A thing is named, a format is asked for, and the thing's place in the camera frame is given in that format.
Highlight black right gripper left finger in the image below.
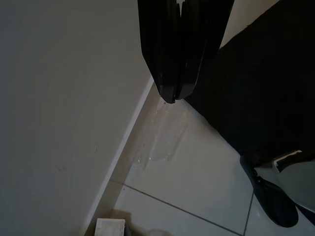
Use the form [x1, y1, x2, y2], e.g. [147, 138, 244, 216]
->
[137, 0, 184, 104]

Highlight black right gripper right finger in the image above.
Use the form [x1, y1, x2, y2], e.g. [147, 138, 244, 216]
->
[175, 0, 235, 101]

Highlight black floor mat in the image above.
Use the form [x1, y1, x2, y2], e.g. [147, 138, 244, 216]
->
[183, 0, 315, 160]

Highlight small white brown board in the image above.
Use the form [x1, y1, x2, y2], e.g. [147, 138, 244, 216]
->
[271, 149, 304, 173]

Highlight black robot foot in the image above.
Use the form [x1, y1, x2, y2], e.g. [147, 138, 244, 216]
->
[239, 151, 299, 228]

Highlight small beige cardboard box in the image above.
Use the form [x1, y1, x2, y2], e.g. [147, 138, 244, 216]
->
[95, 217, 126, 236]

